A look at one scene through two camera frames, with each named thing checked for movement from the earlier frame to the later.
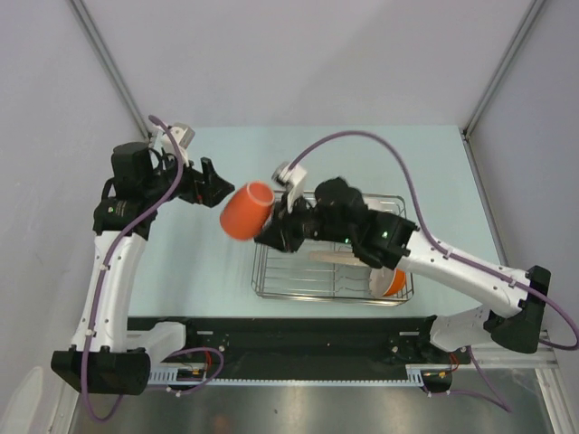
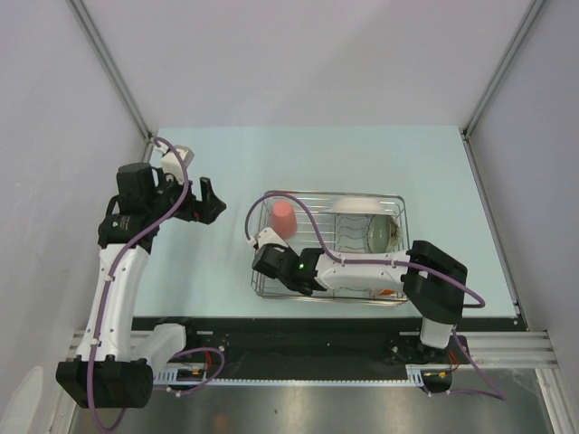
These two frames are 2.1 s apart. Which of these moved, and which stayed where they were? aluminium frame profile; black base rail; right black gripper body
Moved: right black gripper body
Stayed: aluminium frame profile; black base rail
